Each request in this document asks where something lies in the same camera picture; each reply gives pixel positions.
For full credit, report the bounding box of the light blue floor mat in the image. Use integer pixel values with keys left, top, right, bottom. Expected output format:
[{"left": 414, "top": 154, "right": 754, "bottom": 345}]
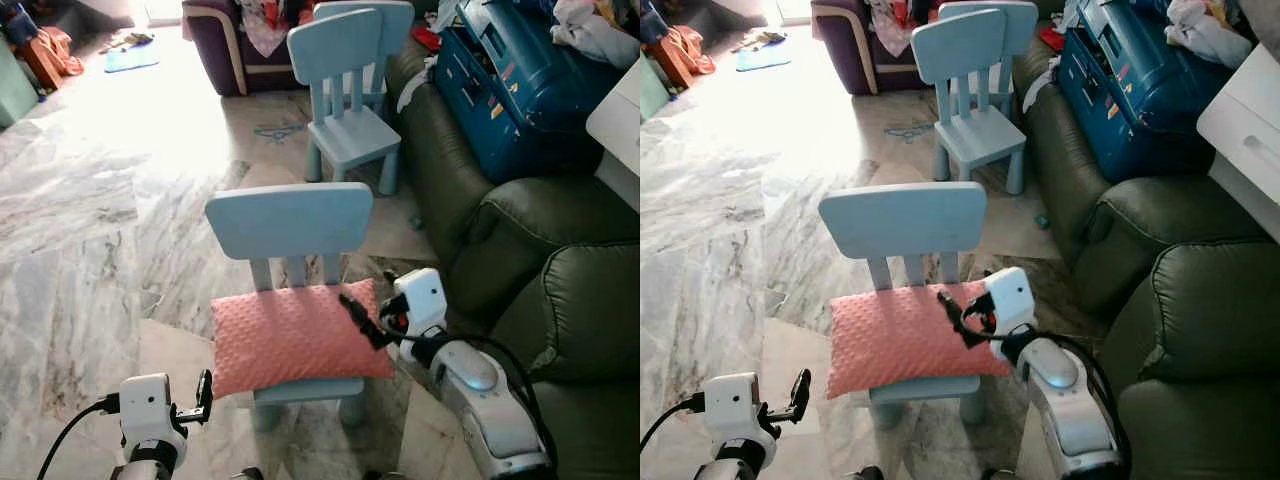
[
  {"left": 103, "top": 45, "right": 161, "bottom": 74},
  {"left": 737, "top": 45, "right": 793, "bottom": 74}
]

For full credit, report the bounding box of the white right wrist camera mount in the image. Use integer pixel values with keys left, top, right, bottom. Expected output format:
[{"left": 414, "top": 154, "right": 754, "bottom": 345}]
[
  {"left": 393, "top": 268, "right": 448, "bottom": 338},
  {"left": 985, "top": 266, "right": 1038, "bottom": 336}
]

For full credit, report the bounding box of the blue hard-shell suitcase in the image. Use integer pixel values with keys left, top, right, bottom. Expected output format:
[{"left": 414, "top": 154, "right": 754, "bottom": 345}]
[
  {"left": 432, "top": 0, "right": 621, "bottom": 183},
  {"left": 1057, "top": 0, "right": 1241, "bottom": 185}
]

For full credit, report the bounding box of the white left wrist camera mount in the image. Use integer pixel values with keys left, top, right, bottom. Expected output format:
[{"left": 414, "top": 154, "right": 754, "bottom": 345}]
[
  {"left": 119, "top": 374, "right": 179, "bottom": 446},
  {"left": 700, "top": 372, "right": 766, "bottom": 443}
]

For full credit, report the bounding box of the green leather loveseat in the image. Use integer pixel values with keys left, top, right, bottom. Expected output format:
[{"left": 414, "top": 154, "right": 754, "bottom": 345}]
[
  {"left": 385, "top": 40, "right": 640, "bottom": 326},
  {"left": 1012, "top": 35, "right": 1271, "bottom": 321}
]

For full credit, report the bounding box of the white pinkish cloth bundle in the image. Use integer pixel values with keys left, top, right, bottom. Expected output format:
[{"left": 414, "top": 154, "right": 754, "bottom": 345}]
[
  {"left": 1165, "top": 0, "right": 1256, "bottom": 69},
  {"left": 550, "top": 0, "right": 640, "bottom": 69}
]

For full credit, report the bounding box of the light blue child chair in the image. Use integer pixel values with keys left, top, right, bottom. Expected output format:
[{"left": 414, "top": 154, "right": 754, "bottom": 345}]
[
  {"left": 912, "top": 8, "right": 1028, "bottom": 197},
  {"left": 315, "top": 0, "right": 416, "bottom": 101},
  {"left": 818, "top": 182, "right": 988, "bottom": 428},
  {"left": 288, "top": 8, "right": 403, "bottom": 197},
  {"left": 938, "top": 0, "right": 1039, "bottom": 101},
  {"left": 205, "top": 182, "right": 374, "bottom": 433}
]

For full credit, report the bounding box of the orange bag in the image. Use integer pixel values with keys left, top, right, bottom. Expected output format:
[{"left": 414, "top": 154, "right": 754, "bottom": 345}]
[
  {"left": 20, "top": 27, "right": 86, "bottom": 89},
  {"left": 655, "top": 25, "right": 716, "bottom": 89}
]

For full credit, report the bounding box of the pink white clothes pile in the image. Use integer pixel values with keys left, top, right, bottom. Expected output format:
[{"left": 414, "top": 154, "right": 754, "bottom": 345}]
[
  {"left": 240, "top": 0, "right": 311, "bottom": 57},
  {"left": 868, "top": 0, "right": 936, "bottom": 57}
]

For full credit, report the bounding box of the purple armchair with beige trim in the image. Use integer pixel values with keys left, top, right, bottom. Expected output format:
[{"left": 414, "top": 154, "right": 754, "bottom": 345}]
[
  {"left": 182, "top": 0, "right": 331, "bottom": 98},
  {"left": 812, "top": 0, "right": 951, "bottom": 97}
]

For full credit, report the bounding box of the pink dotted minky pillow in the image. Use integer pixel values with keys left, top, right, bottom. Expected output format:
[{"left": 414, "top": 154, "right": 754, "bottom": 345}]
[
  {"left": 210, "top": 278, "right": 396, "bottom": 401},
  {"left": 825, "top": 280, "right": 1011, "bottom": 401}
]

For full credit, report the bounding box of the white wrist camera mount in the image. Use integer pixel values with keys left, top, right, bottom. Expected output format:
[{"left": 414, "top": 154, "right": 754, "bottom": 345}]
[
  {"left": 985, "top": 266, "right": 1038, "bottom": 336},
  {"left": 700, "top": 372, "right": 766, "bottom": 443},
  {"left": 119, "top": 374, "right": 179, "bottom": 446},
  {"left": 393, "top": 268, "right": 448, "bottom": 338}
]

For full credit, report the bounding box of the pale green bin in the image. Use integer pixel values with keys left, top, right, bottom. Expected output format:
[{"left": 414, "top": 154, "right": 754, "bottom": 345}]
[
  {"left": 0, "top": 40, "right": 41, "bottom": 129},
  {"left": 640, "top": 55, "right": 673, "bottom": 123}
]

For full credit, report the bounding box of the white hanging cloth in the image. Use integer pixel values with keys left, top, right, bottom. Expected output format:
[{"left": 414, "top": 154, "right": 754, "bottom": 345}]
[
  {"left": 395, "top": 55, "right": 441, "bottom": 113},
  {"left": 1022, "top": 55, "right": 1063, "bottom": 113}
]

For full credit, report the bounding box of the white printer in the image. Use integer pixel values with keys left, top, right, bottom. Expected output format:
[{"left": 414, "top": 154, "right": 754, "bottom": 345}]
[
  {"left": 1197, "top": 40, "right": 1280, "bottom": 243},
  {"left": 585, "top": 55, "right": 640, "bottom": 211}
]

